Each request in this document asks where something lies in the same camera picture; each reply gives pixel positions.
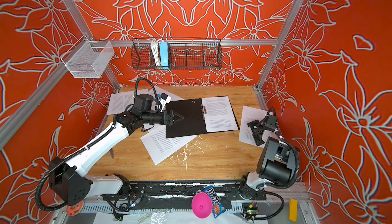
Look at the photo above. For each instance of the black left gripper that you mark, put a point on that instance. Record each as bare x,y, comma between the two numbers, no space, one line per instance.
170,122

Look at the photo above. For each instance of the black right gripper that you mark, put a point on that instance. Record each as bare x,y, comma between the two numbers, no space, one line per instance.
254,128

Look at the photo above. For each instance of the blue folder black inside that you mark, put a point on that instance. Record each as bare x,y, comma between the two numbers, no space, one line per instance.
193,123

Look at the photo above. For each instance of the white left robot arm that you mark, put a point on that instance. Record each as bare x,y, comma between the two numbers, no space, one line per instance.
67,176

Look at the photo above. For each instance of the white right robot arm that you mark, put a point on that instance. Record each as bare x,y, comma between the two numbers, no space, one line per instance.
279,163

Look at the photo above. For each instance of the metal folder clip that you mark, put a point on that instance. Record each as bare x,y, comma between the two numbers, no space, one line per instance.
204,110

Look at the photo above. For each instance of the blue box in basket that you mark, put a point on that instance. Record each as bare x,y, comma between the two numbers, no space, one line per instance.
164,53

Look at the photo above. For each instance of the blue candy bag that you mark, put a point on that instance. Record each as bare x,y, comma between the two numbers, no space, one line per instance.
217,206

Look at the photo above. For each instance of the yellow block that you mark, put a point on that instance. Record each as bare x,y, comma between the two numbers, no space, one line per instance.
293,209

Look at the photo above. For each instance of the pink funnel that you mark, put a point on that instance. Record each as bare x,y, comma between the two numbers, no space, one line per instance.
202,205

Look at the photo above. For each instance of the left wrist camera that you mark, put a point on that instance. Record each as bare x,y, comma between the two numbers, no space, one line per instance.
164,98

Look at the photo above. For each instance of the black wire wall basket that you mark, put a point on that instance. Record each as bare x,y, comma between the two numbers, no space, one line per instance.
184,54

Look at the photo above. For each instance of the scissors with cream handles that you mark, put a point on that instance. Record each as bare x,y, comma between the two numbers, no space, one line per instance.
111,153

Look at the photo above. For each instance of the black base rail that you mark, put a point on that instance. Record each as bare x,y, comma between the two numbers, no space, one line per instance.
178,195

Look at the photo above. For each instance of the white mesh wall basket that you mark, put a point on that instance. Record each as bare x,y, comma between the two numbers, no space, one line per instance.
88,59

